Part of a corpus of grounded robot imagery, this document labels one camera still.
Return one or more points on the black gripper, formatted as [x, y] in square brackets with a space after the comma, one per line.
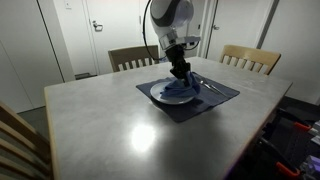
[177, 58]

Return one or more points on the blue microfibre towel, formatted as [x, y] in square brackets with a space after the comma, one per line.
[180, 90]

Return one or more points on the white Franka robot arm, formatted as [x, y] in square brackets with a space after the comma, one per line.
[170, 13]

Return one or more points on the white round plate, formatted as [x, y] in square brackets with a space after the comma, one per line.
[158, 91]

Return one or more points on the silver metal spoon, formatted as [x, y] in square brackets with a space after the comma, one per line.
[210, 87]

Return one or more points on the dark blue woven placemat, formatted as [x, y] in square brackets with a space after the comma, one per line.
[200, 108]

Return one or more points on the brown wooden chair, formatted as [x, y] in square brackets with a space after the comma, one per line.
[133, 53]

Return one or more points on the light wooden chair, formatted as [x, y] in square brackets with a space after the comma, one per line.
[250, 53]

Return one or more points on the black perforated panel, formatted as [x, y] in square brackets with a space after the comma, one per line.
[295, 143]

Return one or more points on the white purple plastic object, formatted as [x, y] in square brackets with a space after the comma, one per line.
[313, 163]

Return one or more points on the slatted wooden chair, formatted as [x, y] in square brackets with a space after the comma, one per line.
[20, 133]

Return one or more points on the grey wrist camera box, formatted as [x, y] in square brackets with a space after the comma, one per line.
[191, 40]

